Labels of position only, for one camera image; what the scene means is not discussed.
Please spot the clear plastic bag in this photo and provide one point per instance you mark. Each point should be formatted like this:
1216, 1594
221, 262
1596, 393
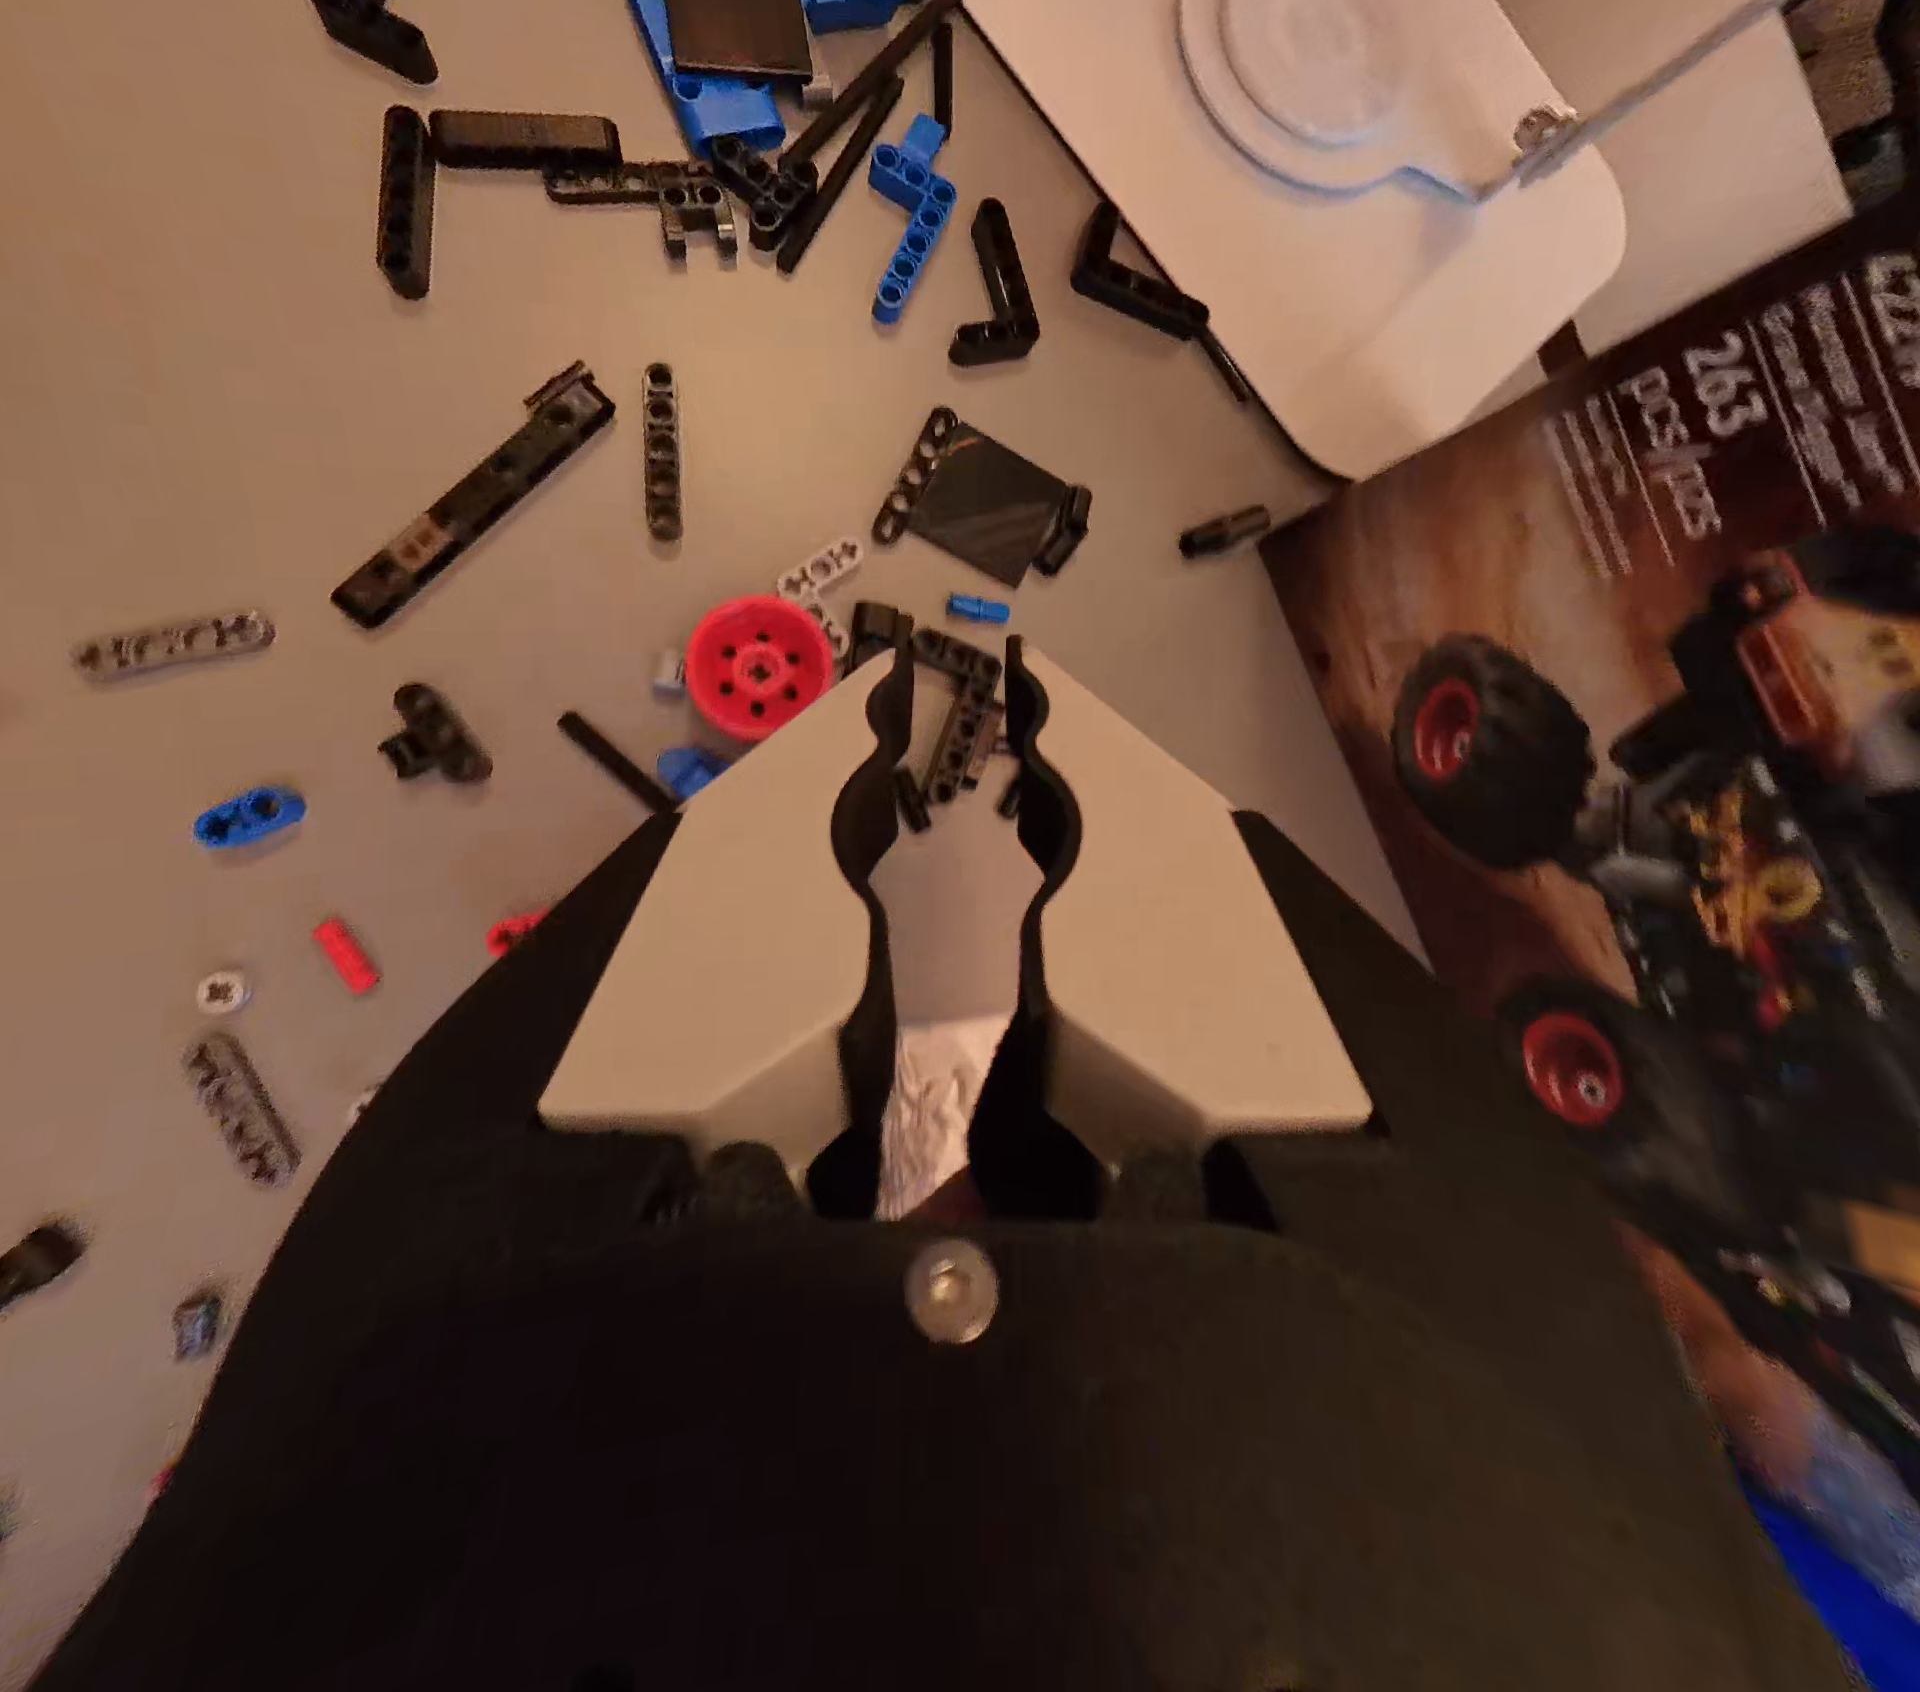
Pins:
930, 1093

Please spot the scattered black toy beams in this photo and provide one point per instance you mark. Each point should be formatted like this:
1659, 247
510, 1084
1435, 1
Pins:
472, 492

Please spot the blue small connector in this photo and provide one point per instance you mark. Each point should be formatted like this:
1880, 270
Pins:
248, 814

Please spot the grey thin beam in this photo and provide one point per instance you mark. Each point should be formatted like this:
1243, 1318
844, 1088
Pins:
240, 1107

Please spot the blue angled beam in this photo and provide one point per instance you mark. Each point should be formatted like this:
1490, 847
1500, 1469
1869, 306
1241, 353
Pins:
915, 222

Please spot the black square panel piece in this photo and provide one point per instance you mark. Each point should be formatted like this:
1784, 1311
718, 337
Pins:
990, 501
734, 4

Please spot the light grey angled beam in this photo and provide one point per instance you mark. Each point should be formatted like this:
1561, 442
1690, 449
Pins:
819, 566

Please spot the dark toy set box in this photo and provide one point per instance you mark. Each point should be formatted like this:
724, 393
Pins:
1650, 746

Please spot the white rounded board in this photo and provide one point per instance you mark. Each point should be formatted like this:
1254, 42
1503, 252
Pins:
1081, 72

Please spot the grey small connector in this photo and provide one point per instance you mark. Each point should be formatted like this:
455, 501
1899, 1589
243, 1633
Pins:
173, 643

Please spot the red short beam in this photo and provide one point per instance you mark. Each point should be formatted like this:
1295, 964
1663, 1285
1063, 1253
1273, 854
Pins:
510, 931

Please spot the red toy wheel hub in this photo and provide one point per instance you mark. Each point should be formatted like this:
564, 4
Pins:
758, 669

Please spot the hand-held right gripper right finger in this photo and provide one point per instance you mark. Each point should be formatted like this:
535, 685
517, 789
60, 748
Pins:
1200, 972

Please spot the small blue curved panel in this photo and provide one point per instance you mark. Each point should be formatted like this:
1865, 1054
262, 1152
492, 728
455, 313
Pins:
690, 771

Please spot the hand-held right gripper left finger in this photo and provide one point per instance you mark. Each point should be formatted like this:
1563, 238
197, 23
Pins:
704, 972

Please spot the long black axle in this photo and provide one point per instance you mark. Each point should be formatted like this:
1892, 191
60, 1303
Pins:
615, 763

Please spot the grey desk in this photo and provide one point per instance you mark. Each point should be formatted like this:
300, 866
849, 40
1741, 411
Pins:
195, 297

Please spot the blue storage bin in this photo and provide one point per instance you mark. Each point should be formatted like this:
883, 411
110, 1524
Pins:
1845, 1573

